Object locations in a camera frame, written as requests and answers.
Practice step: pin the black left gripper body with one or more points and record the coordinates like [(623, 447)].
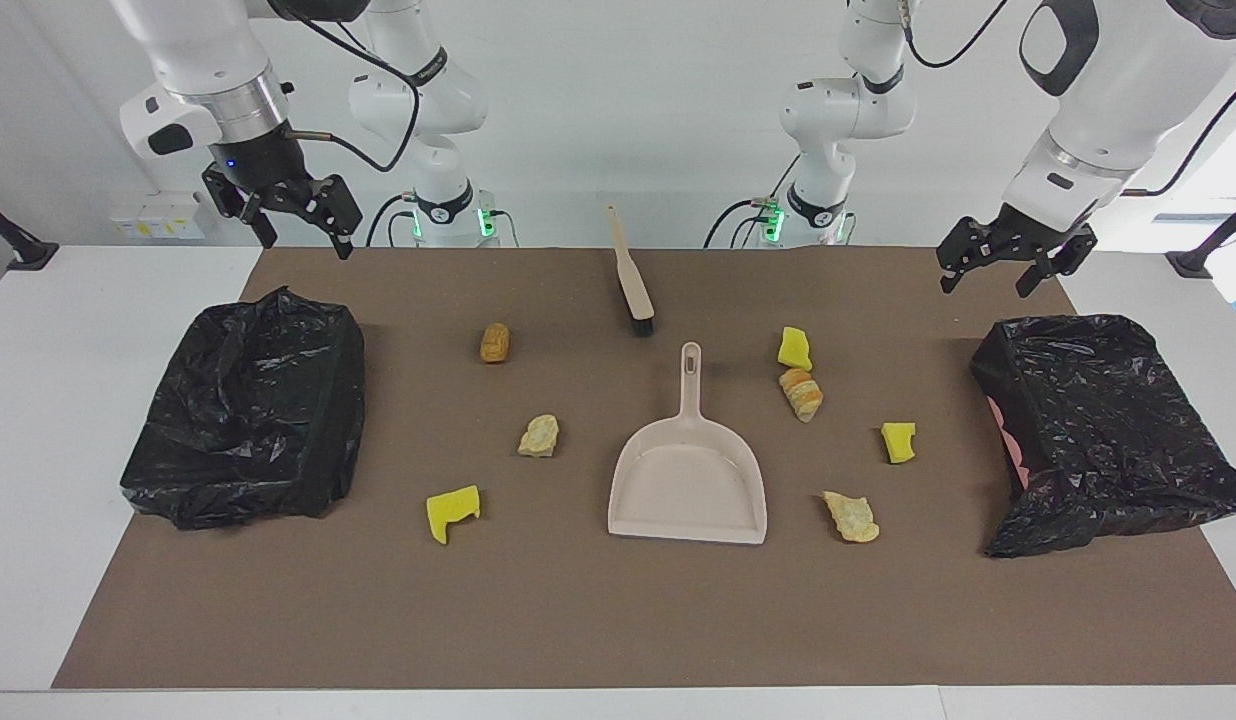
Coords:
[(1018, 245)]

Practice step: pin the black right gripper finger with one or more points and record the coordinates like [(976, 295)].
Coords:
[(263, 225), (343, 243)]

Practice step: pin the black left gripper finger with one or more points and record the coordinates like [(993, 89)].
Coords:
[(950, 278), (1034, 280)]

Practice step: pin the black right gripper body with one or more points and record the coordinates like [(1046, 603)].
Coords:
[(278, 185)]

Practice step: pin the small yellow sponge piece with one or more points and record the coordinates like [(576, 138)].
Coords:
[(794, 349), (896, 443)]

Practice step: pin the striped orange bread piece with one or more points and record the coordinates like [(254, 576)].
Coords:
[(801, 395)]

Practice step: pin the pale bread chunk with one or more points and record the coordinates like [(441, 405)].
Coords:
[(539, 436), (852, 518)]

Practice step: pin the large notched yellow sponge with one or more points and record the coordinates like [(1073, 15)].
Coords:
[(450, 510)]

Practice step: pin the beige hand brush black bristles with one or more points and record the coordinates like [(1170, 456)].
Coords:
[(633, 285)]

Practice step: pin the beige plastic dustpan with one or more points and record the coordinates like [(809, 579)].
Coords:
[(688, 490)]

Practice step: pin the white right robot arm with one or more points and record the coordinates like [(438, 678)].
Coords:
[(208, 50)]

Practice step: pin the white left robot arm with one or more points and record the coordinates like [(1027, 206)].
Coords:
[(1128, 80)]

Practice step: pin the pink bin with black bag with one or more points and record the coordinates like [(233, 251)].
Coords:
[(1108, 430)]

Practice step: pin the black bag-lined trash bin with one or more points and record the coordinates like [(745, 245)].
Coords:
[(248, 410)]

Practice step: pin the white socket box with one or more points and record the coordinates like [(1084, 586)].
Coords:
[(158, 215)]

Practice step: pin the black clamp stand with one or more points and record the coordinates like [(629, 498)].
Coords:
[(33, 257), (1193, 262)]

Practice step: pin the brown table mat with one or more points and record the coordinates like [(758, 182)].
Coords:
[(578, 620)]

